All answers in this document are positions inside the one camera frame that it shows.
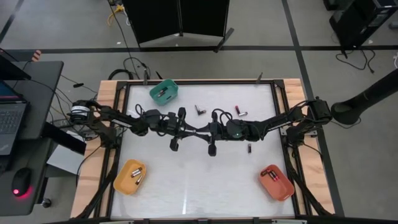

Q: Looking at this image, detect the black equipment cabinet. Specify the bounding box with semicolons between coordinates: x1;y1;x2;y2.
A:
328;0;398;50

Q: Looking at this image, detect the black partition panel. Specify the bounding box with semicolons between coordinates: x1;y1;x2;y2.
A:
122;0;182;44
179;0;235;54

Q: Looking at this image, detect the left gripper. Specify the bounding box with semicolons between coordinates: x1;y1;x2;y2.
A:
164;108;205;152

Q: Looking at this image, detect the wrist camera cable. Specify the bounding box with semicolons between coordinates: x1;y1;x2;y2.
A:
212;108;233;126
134;103;149;118

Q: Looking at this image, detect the black computer mouse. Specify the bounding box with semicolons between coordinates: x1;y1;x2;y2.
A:
11;167;32;198

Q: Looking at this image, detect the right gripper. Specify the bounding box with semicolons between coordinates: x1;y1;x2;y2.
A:
200;111;228;157

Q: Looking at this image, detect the black desk monitor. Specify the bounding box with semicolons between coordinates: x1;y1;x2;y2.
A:
0;47;32;82

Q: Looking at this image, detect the black metal table frame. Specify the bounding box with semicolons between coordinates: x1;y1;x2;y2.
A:
70;78;337;224

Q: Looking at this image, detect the orange plastic bin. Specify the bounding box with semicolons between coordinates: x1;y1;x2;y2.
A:
259;164;295;202

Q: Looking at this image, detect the teal plastic bin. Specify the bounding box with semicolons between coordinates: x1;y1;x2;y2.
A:
149;78;180;106

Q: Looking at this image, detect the yellow floor cable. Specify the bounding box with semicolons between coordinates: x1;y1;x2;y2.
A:
106;4;126;26

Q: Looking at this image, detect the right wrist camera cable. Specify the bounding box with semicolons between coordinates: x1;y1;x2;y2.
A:
212;108;233;126

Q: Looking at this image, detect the thick black cable arc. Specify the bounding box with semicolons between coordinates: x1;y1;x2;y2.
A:
108;68;135;81

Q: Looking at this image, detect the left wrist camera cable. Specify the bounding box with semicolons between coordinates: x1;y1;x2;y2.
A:
134;103;149;118

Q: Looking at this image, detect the thin black floor cable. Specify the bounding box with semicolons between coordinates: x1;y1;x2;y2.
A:
335;49;376;75

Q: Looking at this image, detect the black camera stand post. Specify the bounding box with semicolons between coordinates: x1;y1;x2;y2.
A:
330;68;398;126

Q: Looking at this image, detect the yellow plastic bin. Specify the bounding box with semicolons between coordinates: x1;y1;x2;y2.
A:
113;158;147;196

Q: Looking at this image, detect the black side desk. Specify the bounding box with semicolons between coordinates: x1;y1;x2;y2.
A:
0;60;65;216

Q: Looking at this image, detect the dark laptop computer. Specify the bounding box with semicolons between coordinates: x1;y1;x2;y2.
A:
0;80;29;156

